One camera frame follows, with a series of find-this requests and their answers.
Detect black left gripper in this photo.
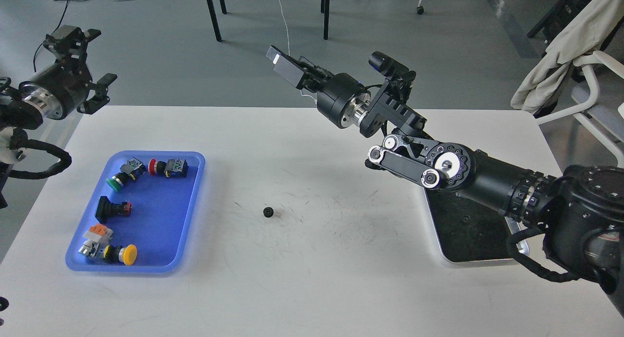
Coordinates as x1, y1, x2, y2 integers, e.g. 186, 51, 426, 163
19, 25, 117, 120

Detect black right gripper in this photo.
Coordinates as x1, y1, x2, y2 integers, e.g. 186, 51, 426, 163
267, 45, 370, 129

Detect small black gear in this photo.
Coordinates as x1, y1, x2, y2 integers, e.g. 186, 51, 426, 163
263, 206, 274, 218

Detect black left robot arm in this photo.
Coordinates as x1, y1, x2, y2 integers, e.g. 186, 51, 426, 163
1, 24, 117, 185

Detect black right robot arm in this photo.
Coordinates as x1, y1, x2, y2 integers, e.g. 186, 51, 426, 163
267, 46, 624, 313

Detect black table legs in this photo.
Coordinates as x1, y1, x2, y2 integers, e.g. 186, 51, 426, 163
203, 0, 332, 42

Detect blue plastic tray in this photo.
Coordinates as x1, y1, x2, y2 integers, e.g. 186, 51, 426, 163
65, 150, 205, 274

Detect silver metal tray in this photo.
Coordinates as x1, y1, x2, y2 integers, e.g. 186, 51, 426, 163
425, 190, 521, 267

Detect black cable on floor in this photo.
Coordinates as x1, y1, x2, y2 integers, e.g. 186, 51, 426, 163
32, 0, 117, 72

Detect green push button switch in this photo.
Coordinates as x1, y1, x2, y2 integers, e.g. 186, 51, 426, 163
105, 158, 147, 191

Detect red push button switch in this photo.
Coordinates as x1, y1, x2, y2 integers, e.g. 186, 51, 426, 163
147, 159, 189, 178

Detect black push button switch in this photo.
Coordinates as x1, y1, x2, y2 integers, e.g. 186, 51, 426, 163
95, 196, 132, 224

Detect orange white switch block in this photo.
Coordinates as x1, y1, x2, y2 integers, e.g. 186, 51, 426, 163
84, 223, 114, 246

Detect yellow push button switch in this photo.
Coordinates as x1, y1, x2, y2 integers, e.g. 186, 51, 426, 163
78, 244, 137, 266

